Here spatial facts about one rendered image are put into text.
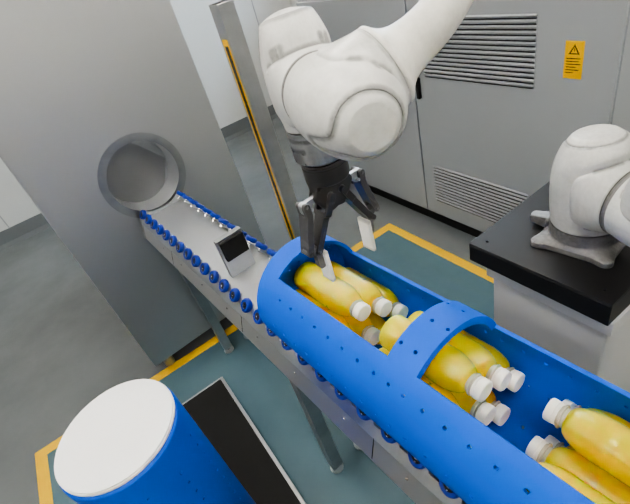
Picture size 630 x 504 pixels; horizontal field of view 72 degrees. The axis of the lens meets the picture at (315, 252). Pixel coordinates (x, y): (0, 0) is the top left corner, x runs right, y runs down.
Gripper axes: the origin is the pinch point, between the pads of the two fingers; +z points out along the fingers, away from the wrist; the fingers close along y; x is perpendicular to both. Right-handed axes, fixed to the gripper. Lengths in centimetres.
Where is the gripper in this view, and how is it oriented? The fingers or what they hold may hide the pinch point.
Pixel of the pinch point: (348, 254)
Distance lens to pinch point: 81.2
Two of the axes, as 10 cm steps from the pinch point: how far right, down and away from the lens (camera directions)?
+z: 2.5, 7.7, 5.8
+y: -7.5, 5.3, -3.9
